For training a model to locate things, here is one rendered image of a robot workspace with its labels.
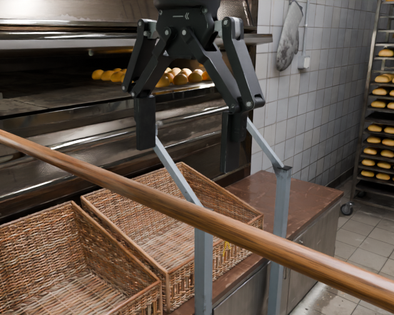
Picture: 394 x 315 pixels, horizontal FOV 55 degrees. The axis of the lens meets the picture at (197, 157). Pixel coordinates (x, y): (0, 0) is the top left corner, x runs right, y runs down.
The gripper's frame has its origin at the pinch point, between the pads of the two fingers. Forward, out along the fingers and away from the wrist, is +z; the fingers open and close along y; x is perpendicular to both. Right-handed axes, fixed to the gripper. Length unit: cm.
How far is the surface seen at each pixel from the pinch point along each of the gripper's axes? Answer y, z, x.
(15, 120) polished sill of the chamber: -88, 12, 23
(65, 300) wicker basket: -69, 70, 23
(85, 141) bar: -51, 12, 22
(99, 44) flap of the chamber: -72, -12, 44
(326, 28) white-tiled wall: -77, -27, 258
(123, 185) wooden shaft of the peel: -14.6, 9.2, 2.5
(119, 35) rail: -73, -15, 53
